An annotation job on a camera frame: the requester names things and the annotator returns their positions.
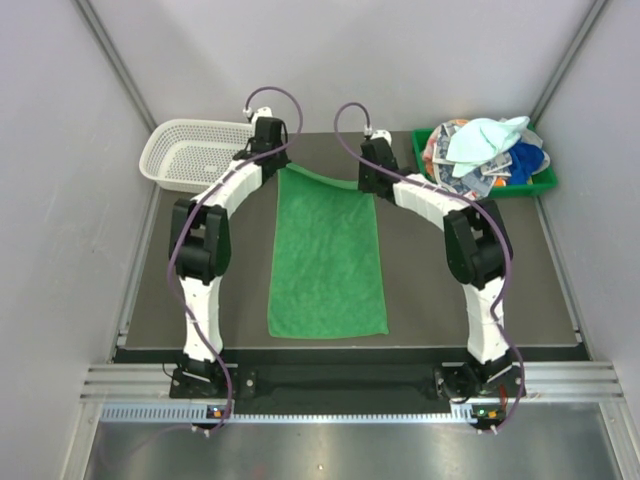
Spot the blue white patterned towel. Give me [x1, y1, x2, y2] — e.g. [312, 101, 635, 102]
[434, 152, 511, 201]

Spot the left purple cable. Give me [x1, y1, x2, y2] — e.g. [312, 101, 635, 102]
[167, 87, 304, 434]

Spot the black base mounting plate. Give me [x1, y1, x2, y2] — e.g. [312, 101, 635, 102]
[169, 363, 522, 413]

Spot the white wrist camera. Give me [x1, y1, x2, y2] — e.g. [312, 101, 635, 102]
[243, 106, 273, 125]
[365, 127, 392, 146]

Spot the white slotted cable duct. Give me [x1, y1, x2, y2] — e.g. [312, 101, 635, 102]
[100, 403, 500, 426]

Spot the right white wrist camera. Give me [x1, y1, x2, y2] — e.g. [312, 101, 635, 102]
[365, 127, 392, 146]

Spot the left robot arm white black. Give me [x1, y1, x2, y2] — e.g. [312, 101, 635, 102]
[168, 109, 290, 398]

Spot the green microfiber towel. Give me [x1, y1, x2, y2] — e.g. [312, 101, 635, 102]
[267, 164, 389, 340]

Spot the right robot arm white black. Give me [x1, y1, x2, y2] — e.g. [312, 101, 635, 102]
[358, 135, 512, 402]

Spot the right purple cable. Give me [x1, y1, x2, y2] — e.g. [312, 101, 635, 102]
[333, 102, 526, 434]

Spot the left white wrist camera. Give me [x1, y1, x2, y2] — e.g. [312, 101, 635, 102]
[243, 106, 273, 125]

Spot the light mint towel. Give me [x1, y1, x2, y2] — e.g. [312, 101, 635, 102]
[446, 116, 530, 163]

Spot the white perforated plastic basket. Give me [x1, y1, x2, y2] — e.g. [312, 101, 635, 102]
[139, 119, 254, 194]

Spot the purple cable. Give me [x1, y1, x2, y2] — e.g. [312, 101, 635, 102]
[167, 87, 304, 434]
[333, 102, 526, 434]

